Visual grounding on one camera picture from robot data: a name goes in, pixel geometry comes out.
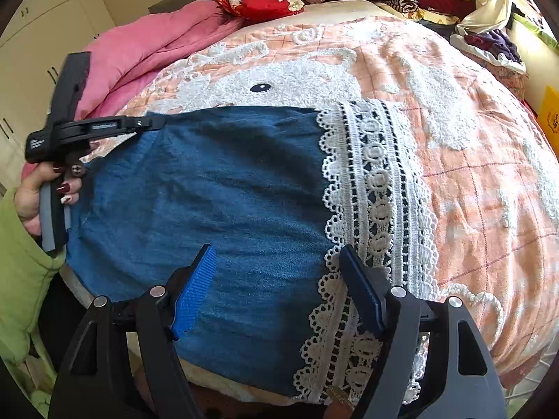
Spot blue denim lace-trimmed pants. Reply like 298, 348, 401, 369
67, 100, 438, 403

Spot red embroidered cloth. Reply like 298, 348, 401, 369
214, 0, 305, 24

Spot cream wardrobe with handles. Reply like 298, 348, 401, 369
1, 0, 115, 188

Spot green window ledge cloth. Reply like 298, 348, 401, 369
511, 6, 559, 53

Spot pink folded quilt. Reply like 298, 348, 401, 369
21, 0, 246, 180

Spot white wire rack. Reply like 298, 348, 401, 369
503, 348, 557, 418

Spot left hand red nails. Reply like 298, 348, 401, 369
12, 141, 101, 237

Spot purple clothes pile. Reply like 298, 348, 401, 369
464, 28, 522, 64

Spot peach white bunny bedspread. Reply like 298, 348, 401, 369
61, 15, 558, 405

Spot yellow box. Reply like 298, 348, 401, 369
537, 86, 559, 156

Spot cream curtain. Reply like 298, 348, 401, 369
455, 0, 511, 35

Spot green left sleeve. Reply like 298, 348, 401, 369
1, 189, 65, 418

